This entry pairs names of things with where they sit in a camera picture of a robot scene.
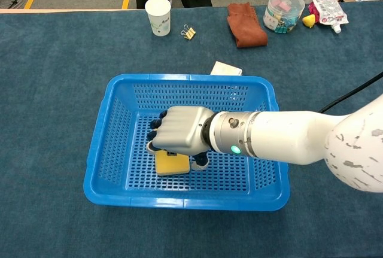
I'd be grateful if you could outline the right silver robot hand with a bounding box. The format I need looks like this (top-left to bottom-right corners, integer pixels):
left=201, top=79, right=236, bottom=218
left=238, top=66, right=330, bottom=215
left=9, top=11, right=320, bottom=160
left=145, top=105, right=216, bottom=171

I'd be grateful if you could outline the yellow sponge block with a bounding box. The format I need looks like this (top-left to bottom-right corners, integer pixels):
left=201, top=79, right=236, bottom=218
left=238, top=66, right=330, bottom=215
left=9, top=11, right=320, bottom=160
left=154, top=149, right=191, bottom=177

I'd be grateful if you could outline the small white card box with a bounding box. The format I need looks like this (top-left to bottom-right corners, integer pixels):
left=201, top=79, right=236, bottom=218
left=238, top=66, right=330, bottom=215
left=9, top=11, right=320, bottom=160
left=209, top=61, right=243, bottom=77

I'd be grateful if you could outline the blue perforated plastic basket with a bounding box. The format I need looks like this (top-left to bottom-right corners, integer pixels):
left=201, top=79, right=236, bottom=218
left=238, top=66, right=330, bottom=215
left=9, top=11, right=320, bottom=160
left=83, top=73, right=291, bottom=211

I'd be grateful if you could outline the yellow binder clip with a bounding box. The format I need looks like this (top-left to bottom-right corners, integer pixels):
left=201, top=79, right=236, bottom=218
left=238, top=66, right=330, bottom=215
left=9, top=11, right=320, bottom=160
left=180, top=24, right=197, bottom=41

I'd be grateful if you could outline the white paper cup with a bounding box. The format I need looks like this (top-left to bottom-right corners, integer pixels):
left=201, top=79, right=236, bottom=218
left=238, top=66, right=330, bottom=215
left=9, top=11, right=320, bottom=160
left=144, top=0, right=172, bottom=37

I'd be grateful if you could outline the brown folded cloth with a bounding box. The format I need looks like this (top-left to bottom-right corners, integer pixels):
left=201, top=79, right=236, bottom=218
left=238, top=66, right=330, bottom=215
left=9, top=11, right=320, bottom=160
left=226, top=1, right=269, bottom=49

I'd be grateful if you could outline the teal felt table cover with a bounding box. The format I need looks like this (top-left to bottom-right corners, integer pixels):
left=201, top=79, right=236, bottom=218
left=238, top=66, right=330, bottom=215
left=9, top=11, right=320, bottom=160
left=0, top=1, right=383, bottom=258

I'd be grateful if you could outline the clear jar of clips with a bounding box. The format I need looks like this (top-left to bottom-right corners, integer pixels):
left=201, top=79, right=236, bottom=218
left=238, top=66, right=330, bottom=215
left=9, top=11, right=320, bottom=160
left=263, top=0, right=306, bottom=34

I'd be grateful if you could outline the small yellow lemon toy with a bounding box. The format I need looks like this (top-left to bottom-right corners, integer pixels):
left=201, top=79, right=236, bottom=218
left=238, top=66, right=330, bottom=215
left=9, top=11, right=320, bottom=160
left=302, top=14, right=317, bottom=29

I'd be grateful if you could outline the white spout pouch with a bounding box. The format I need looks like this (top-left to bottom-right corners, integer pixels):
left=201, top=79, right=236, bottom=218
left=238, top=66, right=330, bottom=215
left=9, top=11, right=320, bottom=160
left=312, top=0, right=350, bottom=34

